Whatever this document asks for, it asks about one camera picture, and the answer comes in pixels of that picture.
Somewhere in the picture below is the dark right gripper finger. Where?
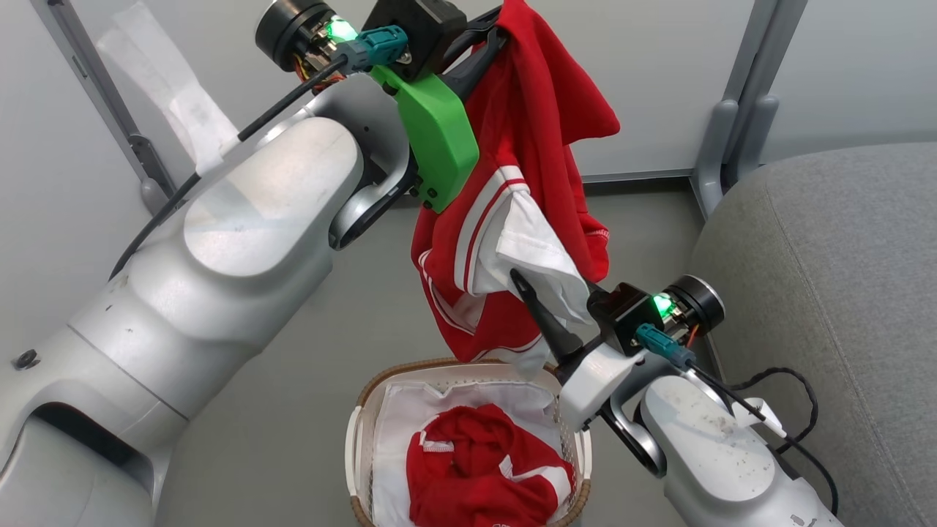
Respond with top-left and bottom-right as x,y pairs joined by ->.
510,269 -> 586,367

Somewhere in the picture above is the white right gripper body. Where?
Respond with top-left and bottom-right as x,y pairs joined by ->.
560,343 -> 649,433

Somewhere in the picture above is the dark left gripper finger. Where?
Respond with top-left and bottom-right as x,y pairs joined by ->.
439,9 -> 506,70
447,31 -> 508,103

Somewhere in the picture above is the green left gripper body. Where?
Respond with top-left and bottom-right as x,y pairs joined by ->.
370,66 -> 480,214

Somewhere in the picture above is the red jersey with white sleeve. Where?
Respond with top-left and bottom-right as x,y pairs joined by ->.
410,0 -> 621,378

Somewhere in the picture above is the white basket liner cloth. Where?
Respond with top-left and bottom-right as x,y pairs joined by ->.
372,381 -> 564,527

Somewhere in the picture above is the white wicker-rim laundry basket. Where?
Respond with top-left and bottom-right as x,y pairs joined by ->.
344,357 -> 592,527

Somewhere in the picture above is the white tape strip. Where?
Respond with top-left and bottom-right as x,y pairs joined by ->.
95,0 -> 240,175

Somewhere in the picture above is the grey fabric sofa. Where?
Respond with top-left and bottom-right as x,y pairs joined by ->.
688,143 -> 937,527

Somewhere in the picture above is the teal right cable connector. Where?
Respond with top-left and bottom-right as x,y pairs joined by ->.
635,324 -> 696,370

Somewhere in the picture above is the teal cable connector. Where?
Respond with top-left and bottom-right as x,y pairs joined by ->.
635,324 -> 696,370
337,26 -> 408,74

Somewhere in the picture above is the teal left cable connector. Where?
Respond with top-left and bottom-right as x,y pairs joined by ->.
337,26 -> 408,74

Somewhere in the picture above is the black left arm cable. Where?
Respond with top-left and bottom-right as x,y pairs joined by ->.
110,57 -> 348,280

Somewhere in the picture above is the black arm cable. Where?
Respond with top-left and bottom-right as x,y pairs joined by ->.
110,57 -> 348,280
688,362 -> 840,515

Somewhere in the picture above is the grey partition bottom rail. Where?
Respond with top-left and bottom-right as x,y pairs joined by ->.
580,167 -> 693,187

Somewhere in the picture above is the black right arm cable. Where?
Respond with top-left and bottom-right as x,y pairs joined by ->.
688,362 -> 840,515

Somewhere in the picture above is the grey double partition post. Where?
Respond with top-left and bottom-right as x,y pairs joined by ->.
692,0 -> 807,217

